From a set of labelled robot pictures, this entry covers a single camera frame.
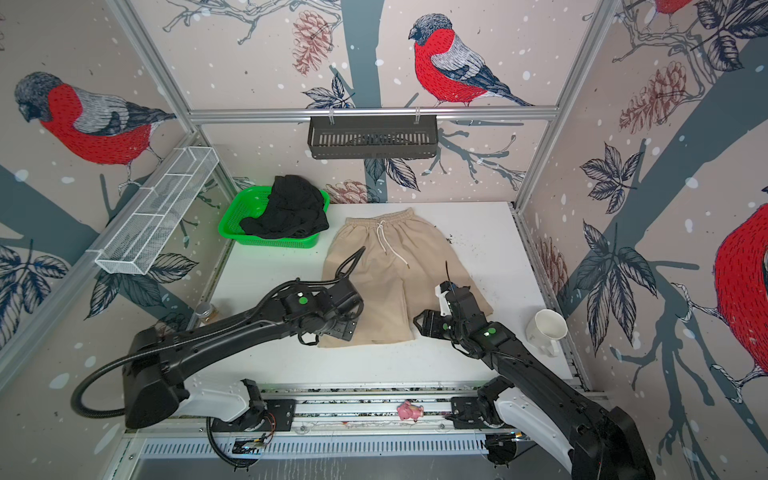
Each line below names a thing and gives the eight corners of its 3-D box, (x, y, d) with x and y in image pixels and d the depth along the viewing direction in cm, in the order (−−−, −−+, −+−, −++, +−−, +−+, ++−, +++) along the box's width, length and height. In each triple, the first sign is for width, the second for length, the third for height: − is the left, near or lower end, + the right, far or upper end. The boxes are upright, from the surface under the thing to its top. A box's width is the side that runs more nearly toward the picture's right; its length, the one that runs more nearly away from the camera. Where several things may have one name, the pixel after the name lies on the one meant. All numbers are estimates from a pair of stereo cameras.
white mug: (517, 346, 85) (529, 334, 78) (531, 318, 91) (543, 303, 83) (544, 364, 82) (559, 352, 75) (556, 333, 88) (572, 320, 80)
